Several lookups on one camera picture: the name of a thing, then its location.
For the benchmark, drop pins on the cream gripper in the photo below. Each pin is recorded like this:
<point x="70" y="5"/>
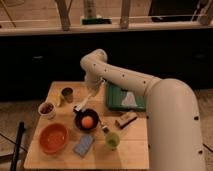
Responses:
<point x="94" y="87"/>

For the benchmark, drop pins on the white handled dish brush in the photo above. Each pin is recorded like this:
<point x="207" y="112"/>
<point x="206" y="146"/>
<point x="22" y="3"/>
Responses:
<point x="81" y="105"/>

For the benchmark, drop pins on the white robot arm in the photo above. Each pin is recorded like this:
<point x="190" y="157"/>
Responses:
<point x="174" y="126"/>

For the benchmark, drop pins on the dark brown bowl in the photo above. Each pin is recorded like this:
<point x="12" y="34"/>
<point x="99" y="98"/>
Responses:
<point x="88" y="112"/>

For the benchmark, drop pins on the brown wooden block brush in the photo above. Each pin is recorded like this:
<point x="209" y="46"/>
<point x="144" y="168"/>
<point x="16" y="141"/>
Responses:
<point x="125" y="119"/>

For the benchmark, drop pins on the red orange bowl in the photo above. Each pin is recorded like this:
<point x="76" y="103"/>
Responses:
<point x="53" y="138"/>

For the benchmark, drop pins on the green plastic tray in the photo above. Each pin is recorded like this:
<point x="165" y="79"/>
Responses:
<point x="115" y="95"/>

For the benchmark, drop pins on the metal cup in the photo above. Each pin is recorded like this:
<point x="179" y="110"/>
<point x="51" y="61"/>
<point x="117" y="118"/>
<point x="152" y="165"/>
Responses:
<point x="67" y="94"/>

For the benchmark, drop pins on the orange egg ball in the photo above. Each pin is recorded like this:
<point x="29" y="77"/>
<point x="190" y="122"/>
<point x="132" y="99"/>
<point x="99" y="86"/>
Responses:
<point x="87" y="122"/>

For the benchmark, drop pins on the white cloth in tray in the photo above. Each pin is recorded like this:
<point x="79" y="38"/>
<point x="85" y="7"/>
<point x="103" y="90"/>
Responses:
<point x="129" y="100"/>

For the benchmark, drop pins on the white cup with nuts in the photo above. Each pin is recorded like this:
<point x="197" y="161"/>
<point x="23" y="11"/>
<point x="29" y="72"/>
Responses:
<point x="47" y="110"/>

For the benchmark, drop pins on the green round bottle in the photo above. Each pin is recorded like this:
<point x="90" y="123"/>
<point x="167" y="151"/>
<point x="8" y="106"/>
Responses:
<point x="112" y="139"/>

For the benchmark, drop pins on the blue sponge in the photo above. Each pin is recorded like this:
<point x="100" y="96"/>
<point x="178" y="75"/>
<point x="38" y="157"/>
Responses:
<point x="84" y="145"/>

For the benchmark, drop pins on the green base white object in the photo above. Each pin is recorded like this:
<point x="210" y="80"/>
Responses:
<point x="90" y="17"/>

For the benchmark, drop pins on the black pole at left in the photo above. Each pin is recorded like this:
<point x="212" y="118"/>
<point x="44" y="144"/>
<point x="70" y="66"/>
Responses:
<point x="15" y="156"/>

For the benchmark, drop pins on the wooden shelf rail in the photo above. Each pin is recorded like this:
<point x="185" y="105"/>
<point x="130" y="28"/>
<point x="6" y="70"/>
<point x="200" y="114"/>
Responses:
<point x="104" y="28"/>

